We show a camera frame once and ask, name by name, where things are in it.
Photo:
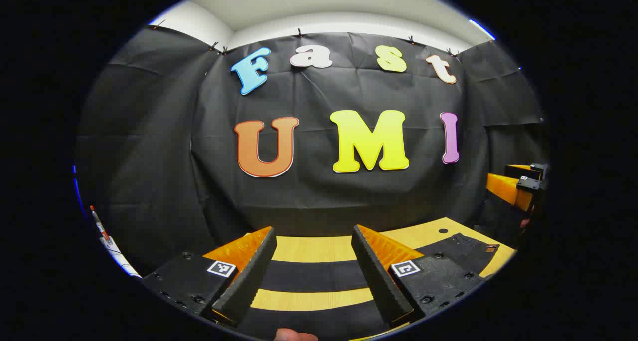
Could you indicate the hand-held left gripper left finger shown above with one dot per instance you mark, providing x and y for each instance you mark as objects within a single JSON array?
[{"x": 249, "y": 281}]

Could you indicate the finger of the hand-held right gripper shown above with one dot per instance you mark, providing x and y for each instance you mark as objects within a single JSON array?
[
  {"x": 503, "y": 186},
  {"x": 523, "y": 170}
]

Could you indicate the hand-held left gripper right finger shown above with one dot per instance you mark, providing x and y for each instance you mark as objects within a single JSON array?
[{"x": 379, "y": 281}]

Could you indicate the black jeans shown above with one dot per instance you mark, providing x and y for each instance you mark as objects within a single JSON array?
[{"x": 319, "y": 276}]

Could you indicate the black backdrop cloth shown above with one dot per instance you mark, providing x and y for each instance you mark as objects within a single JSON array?
[{"x": 319, "y": 196}]

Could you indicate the white device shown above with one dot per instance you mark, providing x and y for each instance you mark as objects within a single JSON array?
[{"x": 119, "y": 258}]

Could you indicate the red cap bottle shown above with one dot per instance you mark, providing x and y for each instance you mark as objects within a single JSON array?
[{"x": 99, "y": 226}]

